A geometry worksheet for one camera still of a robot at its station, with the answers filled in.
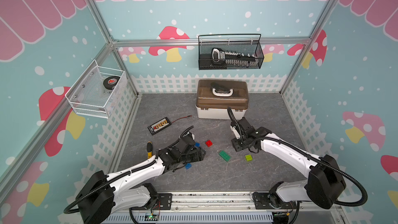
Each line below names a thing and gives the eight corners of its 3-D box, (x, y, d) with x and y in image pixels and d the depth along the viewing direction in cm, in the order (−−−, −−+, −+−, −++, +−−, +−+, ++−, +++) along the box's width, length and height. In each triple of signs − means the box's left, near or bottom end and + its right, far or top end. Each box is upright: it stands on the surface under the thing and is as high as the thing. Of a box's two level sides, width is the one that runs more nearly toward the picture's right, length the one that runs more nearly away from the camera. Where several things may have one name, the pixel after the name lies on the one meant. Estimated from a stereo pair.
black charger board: (152, 135, 100) (151, 133, 98) (148, 128, 103) (147, 126, 101) (171, 124, 105) (170, 122, 104) (166, 118, 109) (166, 116, 107)
